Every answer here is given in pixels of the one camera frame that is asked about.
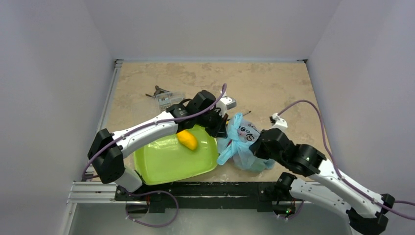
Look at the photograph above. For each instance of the blue printed plastic bag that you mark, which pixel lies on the blue printed plastic bag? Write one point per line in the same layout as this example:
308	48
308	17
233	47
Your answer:
241	134

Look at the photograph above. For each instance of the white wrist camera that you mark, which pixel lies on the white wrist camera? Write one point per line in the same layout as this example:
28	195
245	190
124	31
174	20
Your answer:
227	102
278	122

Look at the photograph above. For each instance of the aluminium frame rail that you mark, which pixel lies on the aluminium frame rail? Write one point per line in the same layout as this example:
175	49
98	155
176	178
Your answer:
92	193

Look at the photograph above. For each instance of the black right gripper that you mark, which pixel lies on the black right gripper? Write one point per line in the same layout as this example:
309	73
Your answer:
259	148

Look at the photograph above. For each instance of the black base bar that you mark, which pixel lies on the black base bar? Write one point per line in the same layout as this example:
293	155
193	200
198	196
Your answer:
258	196

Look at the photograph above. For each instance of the black yellow screwdriver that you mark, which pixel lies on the black yellow screwdriver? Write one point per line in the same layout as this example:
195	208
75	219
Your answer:
240	114

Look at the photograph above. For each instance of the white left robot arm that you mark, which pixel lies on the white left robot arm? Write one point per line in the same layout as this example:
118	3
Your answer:
108	150

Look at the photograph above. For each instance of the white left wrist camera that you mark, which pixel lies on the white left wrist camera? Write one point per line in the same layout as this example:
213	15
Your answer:
227	102

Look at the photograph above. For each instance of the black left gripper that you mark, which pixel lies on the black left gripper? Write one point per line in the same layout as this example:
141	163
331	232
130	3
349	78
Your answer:
219	129

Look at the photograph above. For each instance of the clear plastic screw box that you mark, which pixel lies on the clear plastic screw box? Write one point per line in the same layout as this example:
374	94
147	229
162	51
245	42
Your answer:
165	100

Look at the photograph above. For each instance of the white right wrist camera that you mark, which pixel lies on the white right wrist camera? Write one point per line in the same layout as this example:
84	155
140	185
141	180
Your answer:
278	122

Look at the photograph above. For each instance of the lime green plastic tray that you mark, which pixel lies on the lime green plastic tray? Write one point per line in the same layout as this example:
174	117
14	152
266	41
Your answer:
166	160

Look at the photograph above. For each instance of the yellow fake mango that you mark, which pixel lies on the yellow fake mango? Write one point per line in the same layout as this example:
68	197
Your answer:
187	139

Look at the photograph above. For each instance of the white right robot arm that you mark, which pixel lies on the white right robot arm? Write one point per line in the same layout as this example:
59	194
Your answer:
312	177

